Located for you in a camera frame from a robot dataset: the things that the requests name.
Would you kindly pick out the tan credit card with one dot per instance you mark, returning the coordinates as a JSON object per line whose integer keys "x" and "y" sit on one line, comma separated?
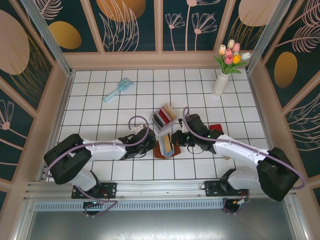
{"x": 168, "y": 145}

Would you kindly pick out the brown leather card holder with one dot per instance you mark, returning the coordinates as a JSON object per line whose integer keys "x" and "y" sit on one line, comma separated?
{"x": 175, "y": 151}

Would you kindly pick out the clear acrylic card box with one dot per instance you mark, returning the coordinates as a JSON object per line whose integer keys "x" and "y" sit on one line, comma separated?
{"x": 163, "y": 120}

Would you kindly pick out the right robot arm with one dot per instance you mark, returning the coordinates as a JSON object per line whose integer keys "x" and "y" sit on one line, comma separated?
{"x": 237, "y": 147}

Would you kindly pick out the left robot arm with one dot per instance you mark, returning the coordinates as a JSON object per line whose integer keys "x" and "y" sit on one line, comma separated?
{"x": 105, "y": 150}

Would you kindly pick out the black credit card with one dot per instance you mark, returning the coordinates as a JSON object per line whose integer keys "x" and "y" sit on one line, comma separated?
{"x": 158, "y": 120}

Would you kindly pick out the beige card with black stripe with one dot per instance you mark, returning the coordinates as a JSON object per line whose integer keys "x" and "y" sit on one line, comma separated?
{"x": 171, "y": 112}

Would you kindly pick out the red credit card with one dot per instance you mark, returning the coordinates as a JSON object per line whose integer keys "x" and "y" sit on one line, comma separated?
{"x": 165, "y": 115}

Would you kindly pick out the white ribbed vase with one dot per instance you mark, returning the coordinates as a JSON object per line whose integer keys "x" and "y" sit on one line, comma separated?
{"x": 220, "y": 83}

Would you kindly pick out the light blue toy fork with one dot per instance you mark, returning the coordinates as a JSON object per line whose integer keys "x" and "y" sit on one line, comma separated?
{"x": 124, "y": 84}

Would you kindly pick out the artificial tulip bouquet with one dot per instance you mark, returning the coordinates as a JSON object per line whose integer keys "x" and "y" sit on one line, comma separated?
{"x": 231, "y": 56}

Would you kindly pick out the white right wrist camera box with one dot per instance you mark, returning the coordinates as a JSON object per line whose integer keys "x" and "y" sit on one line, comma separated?
{"x": 184, "y": 127}

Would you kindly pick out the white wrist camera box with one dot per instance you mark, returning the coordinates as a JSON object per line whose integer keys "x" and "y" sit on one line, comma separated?
{"x": 184, "y": 127}
{"x": 137, "y": 128}

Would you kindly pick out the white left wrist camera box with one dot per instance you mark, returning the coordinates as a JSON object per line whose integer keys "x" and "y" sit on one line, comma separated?
{"x": 137, "y": 128}

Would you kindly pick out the aluminium table edge rail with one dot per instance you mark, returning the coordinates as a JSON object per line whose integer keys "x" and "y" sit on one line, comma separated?
{"x": 160, "y": 186}

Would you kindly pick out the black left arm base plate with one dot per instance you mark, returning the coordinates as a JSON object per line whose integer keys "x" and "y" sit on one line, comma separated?
{"x": 107, "y": 190}

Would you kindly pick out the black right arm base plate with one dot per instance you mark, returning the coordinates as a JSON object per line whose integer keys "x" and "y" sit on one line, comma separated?
{"x": 212, "y": 188}

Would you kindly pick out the aluminium frame post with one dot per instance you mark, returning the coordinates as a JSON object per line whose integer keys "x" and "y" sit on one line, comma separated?
{"x": 265, "y": 37}
{"x": 50, "y": 37}

